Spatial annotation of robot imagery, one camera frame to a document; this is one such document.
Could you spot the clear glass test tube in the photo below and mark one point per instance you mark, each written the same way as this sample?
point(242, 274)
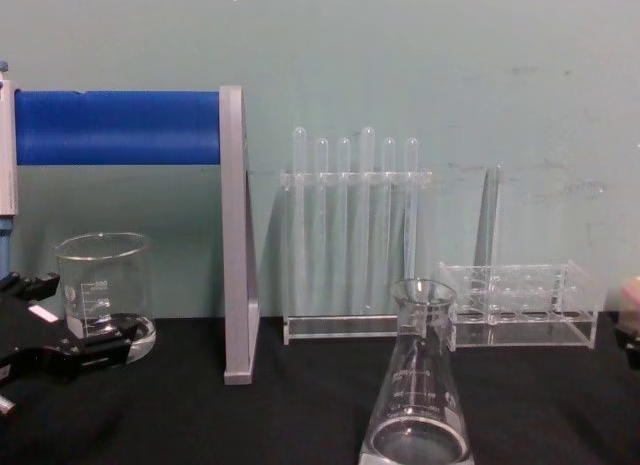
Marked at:
point(411, 220)
point(489, 225)
point(388, 220)
point(367, 220)
point(299, 220)
point(320, 220)

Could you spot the black table cloth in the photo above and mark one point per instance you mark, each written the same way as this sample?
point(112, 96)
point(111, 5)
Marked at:
point(300, 405)

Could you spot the clear glass conical flask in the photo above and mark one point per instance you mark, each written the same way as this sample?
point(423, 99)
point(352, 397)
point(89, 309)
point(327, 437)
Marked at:
point(417, 385)

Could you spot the blue stand crossbar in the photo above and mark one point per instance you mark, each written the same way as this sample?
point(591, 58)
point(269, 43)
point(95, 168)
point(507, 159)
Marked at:
point(115, 127)

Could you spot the clear acrylic drying rack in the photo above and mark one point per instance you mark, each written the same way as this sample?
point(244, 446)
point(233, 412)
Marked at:
point(350, 177)

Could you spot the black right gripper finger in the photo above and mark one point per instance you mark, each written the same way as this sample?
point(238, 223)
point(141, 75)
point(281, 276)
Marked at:
point(630, 350)

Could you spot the grey pipette stand frame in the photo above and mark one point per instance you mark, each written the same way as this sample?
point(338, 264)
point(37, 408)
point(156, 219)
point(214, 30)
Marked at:
point(236, 235)

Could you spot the clear glass beaker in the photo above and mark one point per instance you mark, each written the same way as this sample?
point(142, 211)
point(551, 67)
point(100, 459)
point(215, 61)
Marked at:
point(102, 280)

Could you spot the clear acrylic tube rack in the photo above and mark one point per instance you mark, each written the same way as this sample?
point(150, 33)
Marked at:
point(530, 325)

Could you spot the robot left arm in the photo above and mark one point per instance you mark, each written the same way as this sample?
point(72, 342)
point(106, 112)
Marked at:
point(5, 404)

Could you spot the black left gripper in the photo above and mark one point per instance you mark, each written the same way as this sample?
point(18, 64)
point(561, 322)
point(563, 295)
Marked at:
point(25, 340)

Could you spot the grey and blue pipette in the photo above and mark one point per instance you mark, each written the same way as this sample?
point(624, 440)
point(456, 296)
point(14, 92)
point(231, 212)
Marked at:
point(6, 160)

